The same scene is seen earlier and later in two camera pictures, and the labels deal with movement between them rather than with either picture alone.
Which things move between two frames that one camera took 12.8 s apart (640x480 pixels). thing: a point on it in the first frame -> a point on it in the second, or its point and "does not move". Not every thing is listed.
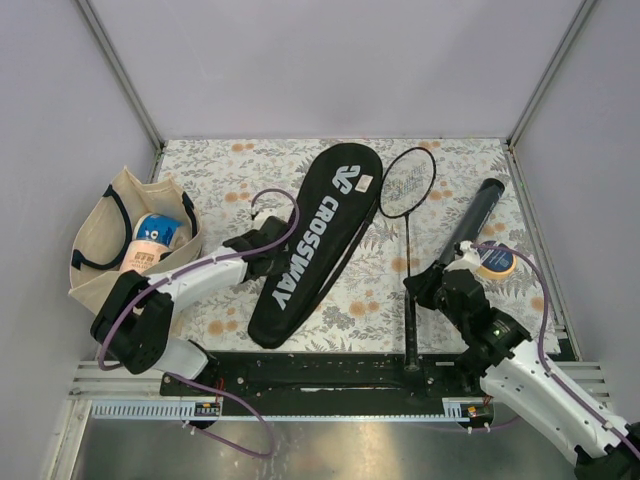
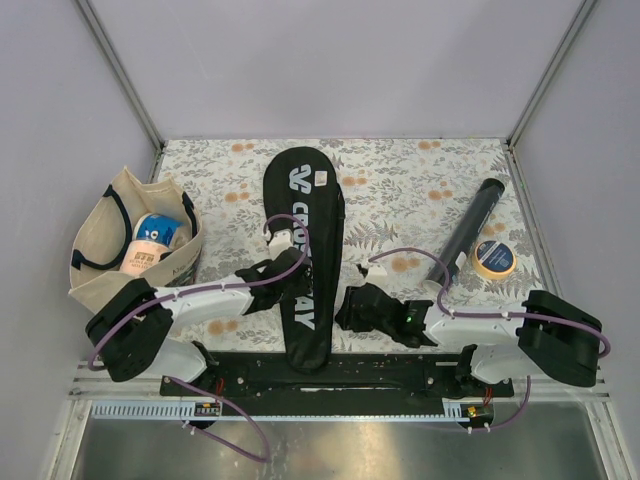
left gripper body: x=281 y=262 -> x=301 y=288
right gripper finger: x=424 y=286 -> x=347 y=314
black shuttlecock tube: x=475 y=214 does not move
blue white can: x=153 y=227 does not move
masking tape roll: x=496 y=264 does not move
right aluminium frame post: x=579 y=19 does not move
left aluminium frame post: x=125 y=83 does not move
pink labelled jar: x=139 y=255 does not move
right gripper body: x=452 y=315 -> x=364 y=325
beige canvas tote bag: x=104 y=226 does not move
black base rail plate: x=327 y=382 does not move
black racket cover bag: x=334 y=197 -> x=303 y=194
